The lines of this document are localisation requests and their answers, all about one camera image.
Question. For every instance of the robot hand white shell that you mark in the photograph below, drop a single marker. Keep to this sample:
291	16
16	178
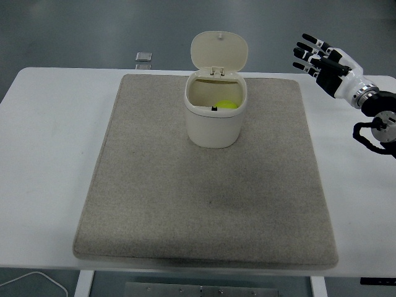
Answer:
343	81

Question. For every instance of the yellow tennis ball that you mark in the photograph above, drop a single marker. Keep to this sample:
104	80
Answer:
226	104

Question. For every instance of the cream bin with hinged lid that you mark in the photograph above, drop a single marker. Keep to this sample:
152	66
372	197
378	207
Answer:
216	102

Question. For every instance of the beige fabric mat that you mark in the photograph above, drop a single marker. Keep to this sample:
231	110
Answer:
205	173

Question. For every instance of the silver floor socket cover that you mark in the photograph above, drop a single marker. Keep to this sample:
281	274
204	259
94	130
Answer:
143	60

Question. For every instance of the black control panel strip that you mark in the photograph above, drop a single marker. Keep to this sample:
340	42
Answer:
378	281

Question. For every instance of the white table leg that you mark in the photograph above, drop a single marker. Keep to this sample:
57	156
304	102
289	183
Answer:
84	283
318	286

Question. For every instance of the grey metal plate with screws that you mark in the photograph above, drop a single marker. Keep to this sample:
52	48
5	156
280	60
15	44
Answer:
202	289

